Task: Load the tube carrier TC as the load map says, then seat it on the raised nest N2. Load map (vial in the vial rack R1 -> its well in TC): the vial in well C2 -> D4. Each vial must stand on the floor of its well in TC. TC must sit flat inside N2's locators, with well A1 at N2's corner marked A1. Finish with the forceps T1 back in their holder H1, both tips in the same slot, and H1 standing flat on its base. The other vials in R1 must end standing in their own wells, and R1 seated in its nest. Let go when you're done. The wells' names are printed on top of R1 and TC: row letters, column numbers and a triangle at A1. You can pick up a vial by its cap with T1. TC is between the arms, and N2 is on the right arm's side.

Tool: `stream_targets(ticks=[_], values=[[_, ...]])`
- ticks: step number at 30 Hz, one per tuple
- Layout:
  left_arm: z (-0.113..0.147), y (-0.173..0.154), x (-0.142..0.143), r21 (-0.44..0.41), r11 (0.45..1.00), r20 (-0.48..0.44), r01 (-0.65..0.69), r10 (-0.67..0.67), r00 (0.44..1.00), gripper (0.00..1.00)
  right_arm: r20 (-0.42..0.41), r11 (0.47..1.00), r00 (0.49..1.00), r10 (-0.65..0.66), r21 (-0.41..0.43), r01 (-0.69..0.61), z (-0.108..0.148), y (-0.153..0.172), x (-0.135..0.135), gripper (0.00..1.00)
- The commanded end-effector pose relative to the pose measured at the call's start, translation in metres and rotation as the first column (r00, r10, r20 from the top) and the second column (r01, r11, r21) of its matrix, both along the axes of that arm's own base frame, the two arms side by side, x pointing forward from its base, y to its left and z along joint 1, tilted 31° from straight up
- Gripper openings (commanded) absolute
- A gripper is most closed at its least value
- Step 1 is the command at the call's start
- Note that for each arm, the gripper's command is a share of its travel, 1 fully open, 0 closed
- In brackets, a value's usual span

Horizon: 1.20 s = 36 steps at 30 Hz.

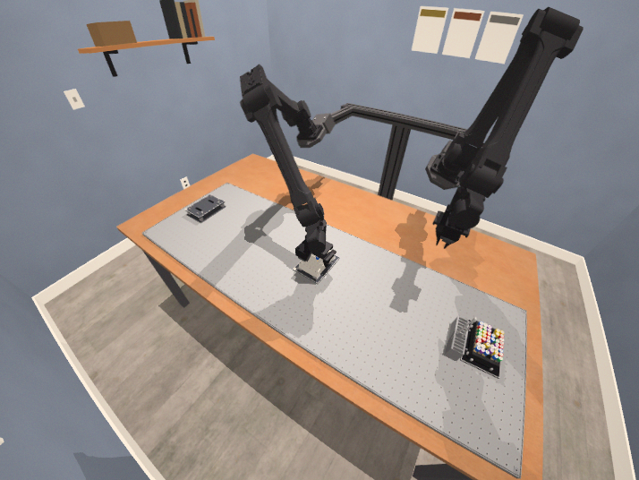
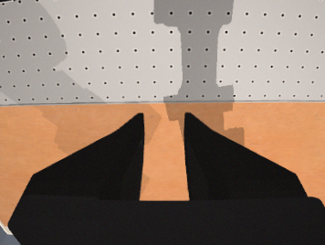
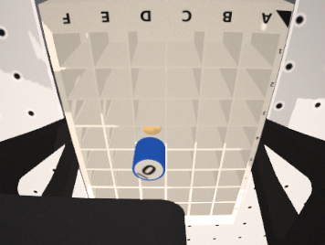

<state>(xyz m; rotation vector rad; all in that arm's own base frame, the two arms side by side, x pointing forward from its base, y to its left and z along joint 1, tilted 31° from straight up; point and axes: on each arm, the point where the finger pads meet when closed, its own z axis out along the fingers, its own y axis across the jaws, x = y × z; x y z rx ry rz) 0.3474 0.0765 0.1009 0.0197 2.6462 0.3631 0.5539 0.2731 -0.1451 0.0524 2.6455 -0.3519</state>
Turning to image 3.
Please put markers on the grey perforated base plate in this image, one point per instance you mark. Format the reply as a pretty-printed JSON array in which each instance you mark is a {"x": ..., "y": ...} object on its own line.
[{"x": 28, "y": 102}]

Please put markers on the cream grid rack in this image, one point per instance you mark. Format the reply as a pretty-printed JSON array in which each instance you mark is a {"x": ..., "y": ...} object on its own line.
[{"x": 171, "y": 46}]

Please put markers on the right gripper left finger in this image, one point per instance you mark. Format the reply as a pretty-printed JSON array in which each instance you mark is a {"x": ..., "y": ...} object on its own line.
[{"x": 22, "y": 153}]

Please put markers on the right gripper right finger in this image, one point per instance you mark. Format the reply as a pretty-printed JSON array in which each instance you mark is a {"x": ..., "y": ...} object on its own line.
[{"x": 307, "y": 154}]

